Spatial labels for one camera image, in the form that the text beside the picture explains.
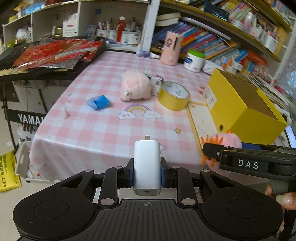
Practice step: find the blue packet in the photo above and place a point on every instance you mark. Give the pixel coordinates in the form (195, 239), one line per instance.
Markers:
(98, 103)

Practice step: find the black Yamaha keyboard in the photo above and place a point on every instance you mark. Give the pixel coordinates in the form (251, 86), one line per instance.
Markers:
(43, 73)

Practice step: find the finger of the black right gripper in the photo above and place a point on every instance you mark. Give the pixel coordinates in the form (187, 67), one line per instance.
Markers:
(216, 151)

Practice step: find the white USB charger plug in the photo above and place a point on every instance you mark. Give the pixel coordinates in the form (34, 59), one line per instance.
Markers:
(147, 167)

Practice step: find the white plastic basket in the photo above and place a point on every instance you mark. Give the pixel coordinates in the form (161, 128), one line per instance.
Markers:
(23, 161)

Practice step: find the white jar green lid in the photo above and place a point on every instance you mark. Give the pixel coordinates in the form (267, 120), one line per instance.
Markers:
(194, 60)

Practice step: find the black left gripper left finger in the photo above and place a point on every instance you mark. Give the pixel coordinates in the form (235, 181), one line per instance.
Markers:
(114, 179)

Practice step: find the pink plush pig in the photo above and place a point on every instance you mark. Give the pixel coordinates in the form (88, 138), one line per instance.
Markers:
(135, 85)

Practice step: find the pink cylindrical humidifier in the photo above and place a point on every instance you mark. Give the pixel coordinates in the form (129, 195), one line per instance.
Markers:
(171, 48)

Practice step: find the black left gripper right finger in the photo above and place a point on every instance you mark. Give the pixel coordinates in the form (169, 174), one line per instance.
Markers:
(179, 179)

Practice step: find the yellow tape roll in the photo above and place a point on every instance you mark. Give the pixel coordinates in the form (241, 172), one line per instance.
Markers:
(173, 96)

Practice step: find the red figurine pen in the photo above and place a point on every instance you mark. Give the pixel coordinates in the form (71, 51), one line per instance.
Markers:
(120, 29)

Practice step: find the white desk shelf unit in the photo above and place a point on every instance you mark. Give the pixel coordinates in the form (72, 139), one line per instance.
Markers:
(99, 18)

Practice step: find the person's right hand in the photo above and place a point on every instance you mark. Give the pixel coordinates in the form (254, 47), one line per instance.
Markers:
(287, 200)

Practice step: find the row of colourful books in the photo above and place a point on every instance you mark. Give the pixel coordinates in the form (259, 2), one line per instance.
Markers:
(226, 54)

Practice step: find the yellow plastic bag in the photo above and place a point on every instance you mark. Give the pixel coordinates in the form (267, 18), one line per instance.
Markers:
(8, 179)

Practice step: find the pink checkered tablecloth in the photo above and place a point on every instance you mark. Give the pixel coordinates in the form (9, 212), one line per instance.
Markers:
(74, 137)

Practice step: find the pink spiky plush ball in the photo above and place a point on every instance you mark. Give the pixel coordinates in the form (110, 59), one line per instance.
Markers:
(226, 139)

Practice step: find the white red labelled box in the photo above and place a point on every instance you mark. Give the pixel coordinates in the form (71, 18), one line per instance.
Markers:
(70, 28)

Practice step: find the red foil packet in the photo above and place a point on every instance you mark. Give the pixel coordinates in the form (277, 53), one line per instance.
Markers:
(58, 54)

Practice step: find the yellow cardboard box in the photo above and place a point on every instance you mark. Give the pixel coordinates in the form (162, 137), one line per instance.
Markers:
(238, 106)

